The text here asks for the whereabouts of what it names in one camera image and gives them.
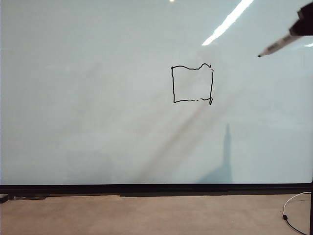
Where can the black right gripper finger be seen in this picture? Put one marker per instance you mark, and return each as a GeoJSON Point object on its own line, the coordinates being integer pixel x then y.
{"type": "Point", "coordinates": [307, 11]}
{"type": "Point", "coordinates": [304, 27]}

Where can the white marker pen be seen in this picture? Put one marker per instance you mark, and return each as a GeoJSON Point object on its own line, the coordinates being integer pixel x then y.
{"type": "Point", "coordinates": [276, 45]}

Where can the white glass whiteboard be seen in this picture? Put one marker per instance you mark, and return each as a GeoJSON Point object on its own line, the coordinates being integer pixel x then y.
{"type": "Point", "coordinates": [73, 98]}

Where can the black vertical stand post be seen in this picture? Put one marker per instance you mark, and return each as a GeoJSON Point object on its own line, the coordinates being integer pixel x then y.
{"type": "Point", "coordinates": [312, 210]}

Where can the black whiteboard frame rail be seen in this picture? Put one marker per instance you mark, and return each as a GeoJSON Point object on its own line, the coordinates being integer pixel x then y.
{"type": "Point", "coordinates": [146, 189]}

